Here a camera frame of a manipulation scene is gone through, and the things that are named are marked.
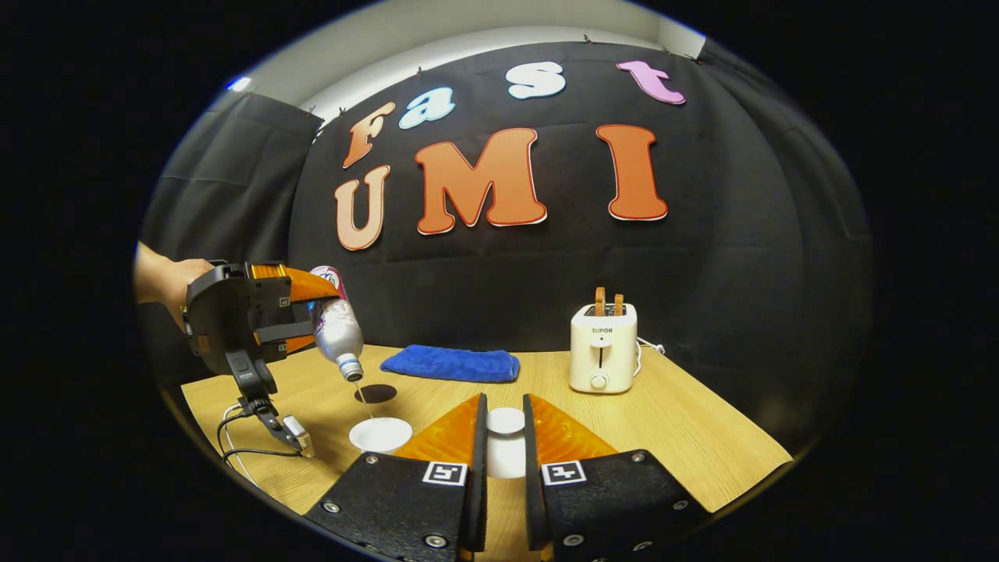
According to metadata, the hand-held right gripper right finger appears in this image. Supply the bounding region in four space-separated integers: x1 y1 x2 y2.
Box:
523 393 713 562

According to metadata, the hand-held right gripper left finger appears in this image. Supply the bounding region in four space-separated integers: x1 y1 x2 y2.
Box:
303 393 489 562

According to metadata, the silver water bottle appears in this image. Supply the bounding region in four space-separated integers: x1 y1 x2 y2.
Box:
307 266 365 382

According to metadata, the white teacup lid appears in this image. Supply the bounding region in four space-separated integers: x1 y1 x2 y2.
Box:
485 407 528 479

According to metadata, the white teacup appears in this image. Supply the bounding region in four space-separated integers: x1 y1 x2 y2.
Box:
349 417 413 454

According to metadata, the blue towel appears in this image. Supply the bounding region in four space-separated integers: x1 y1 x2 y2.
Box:
380 344 521 384

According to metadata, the white toaster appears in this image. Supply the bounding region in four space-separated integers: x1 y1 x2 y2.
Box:
569 303 639 394

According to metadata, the black backdrop cloth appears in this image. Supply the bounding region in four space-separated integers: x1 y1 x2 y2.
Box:
140 39 875 469

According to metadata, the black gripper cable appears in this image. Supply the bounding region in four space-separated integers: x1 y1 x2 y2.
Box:
217 394 301 463

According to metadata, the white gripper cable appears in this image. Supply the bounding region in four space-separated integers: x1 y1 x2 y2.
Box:
222 402 262 489

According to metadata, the white toaster cable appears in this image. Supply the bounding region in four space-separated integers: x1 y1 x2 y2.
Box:
636 336 667 379

